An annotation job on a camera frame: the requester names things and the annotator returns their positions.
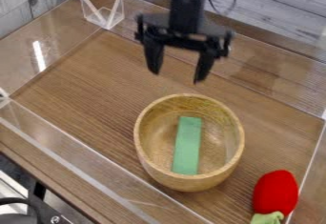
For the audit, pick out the brown wooden bowl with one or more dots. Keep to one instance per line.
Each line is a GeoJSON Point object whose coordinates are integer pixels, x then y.
{"type": "Point", "coordinates": [221, 140]}

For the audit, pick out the green rectangular block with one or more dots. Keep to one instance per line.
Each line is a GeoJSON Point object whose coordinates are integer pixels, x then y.
{"type": "Point", "coordinates": [187, 145]}

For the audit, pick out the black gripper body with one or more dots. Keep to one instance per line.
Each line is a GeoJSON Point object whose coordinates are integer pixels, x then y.
{"type": "Point", "coordinates": [183, 28]}

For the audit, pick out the red plush strawberry toy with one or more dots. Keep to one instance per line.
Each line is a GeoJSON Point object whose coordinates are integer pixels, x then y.
{"type": "Point", "coordinates": [275, 197]}

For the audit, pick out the clear acrylic corner bracket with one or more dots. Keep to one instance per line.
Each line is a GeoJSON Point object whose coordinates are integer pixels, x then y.
{"type": "Point", "coordinates": [103, 17]}

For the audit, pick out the black table leg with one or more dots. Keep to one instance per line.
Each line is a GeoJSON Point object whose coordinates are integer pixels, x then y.
{"type": "Point", "coordinates": [38, 191]}

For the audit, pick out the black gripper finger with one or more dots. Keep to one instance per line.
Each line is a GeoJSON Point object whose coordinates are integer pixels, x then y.
{"type": "Point", "coordinates": [153, 51]}
{"type": "Point", "coordinates": [204, 64]}

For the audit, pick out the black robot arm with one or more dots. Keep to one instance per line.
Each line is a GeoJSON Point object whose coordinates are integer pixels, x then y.
{"type": "Point", "coordinates": [183, 28]}

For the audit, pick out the clear acrylic front wall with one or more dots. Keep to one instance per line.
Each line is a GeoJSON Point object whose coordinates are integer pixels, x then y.
{"type": "Point", "coordinates": [109, 194]}

